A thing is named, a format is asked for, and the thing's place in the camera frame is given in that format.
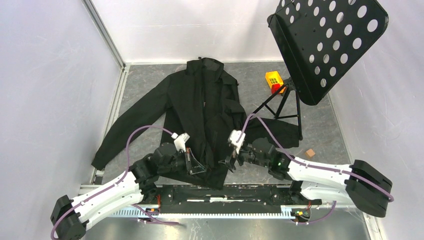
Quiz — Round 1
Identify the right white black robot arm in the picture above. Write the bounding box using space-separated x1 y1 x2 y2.
219 138 394 218

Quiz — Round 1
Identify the yellow and red toy block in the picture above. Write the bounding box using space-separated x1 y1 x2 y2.
265 71 286 94

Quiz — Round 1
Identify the black perforated music stand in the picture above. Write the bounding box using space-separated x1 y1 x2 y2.
245 0 389 141

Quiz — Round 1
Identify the white slotted cable duct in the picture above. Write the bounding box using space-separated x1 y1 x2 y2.
109 206 295 220

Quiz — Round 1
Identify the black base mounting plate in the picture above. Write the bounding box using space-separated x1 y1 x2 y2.
141 184 322 214

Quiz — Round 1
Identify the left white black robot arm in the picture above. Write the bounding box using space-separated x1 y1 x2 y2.
50 143 207 240

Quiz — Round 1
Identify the black zip jacket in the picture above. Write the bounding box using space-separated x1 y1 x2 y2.
92 57 300 189

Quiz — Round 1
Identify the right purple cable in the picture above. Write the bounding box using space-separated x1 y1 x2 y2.
239 113 395 225

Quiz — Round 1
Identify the aluminium frame rail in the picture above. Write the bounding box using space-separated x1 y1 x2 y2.
78 184 376 209

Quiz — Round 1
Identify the small brown wooden block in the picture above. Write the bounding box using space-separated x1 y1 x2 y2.
305 148 316 158

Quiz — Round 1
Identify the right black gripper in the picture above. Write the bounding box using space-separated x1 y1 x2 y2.
218 142 270 174

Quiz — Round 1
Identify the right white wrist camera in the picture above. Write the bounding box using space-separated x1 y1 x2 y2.
228 129 246 155

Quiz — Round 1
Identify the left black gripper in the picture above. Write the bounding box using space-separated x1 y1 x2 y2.
159 147 206 176

